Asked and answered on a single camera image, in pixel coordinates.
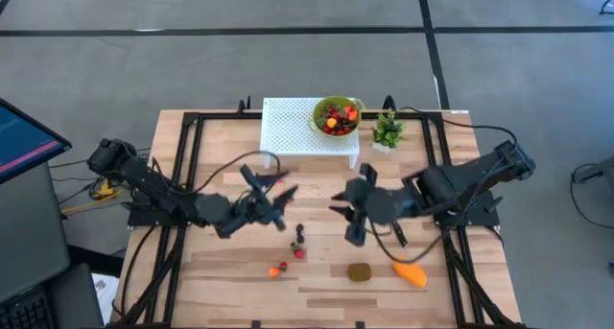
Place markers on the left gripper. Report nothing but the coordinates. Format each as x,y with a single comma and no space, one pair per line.
256,209

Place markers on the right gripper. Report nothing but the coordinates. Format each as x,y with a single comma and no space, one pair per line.
362,199

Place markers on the brown toy kiwi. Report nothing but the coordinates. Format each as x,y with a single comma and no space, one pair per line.
359,272

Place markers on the small orange toy fruit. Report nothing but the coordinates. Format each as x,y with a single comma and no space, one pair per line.
331,123
274,271

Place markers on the red-orange toy fruit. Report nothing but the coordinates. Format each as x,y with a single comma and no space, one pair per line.
353,114

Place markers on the orange toy mango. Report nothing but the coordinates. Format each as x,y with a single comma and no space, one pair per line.
412,274

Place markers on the large red toy strawberry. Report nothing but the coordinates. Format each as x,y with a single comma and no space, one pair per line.
334,114

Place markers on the green plastic colander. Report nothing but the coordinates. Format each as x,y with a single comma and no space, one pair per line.
318,107

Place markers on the orange-red toy peach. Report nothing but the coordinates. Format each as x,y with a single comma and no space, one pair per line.
347,109

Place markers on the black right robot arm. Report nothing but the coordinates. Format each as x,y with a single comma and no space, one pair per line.
455,180

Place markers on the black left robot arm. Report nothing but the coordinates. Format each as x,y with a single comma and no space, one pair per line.
144,180

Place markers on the black kitchen knife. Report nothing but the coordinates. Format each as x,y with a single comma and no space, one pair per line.
400,235

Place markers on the white perforated shelf riser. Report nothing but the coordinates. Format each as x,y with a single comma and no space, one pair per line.
288,127

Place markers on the small potted green plant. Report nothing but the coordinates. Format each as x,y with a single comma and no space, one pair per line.
387,132

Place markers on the yellow tool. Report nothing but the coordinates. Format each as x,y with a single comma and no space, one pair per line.
105,191

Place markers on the white paper sheet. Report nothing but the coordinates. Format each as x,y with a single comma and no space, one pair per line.
103,295

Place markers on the computer monitor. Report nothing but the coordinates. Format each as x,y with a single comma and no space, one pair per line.
24,142

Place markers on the black keyboard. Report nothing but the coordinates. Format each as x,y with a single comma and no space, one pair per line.
24,314

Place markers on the black aluminium table frame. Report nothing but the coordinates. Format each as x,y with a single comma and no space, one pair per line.
454,281

